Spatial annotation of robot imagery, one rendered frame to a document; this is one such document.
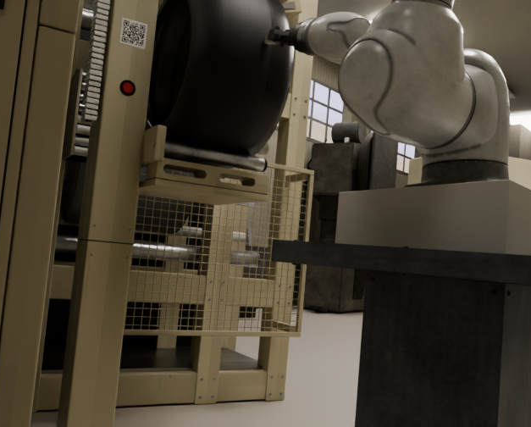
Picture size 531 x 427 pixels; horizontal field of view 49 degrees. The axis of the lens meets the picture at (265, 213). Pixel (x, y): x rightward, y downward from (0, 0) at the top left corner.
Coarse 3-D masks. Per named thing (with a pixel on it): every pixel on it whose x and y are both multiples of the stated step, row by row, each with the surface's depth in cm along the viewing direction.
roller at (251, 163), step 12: (168, 144) 163; (180, 144) 165; (180, 156) 166; (192, 156) 167; (204, 156) 168; (216, 156) 170; (228, 156) 172; (240, 156) 174; (252, 156) 177; (240, 168) 176; (252, 168) 177; (264, 168) 178
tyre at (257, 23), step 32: (192, 0) 165; (224, 0) 160; (256, 0) 167; (160, 32) 195; (192, 32) 161; (224, 32) 157; (256, 32) 162; (160, 64) 207; (192, 64) 160; (224, 64) 158; (256, 64) 162; (288, 64) 168; (160, 96) 208; (192, 96) 160; (224, 96) 160; (256, 96) 164; (192, 128) 165; (224, 128) 167; (256, 128) 170; (192, 160) 179
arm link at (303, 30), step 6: (312, 18) 140; (306, 24) 138; (300, 30) 140; (306, 30) 136; (300, 36) 139; (306, 36) 136; (300, 42) 140; (306, 42) 137; (300, 48) 142; (306, 48) 139; (312, 54) 140
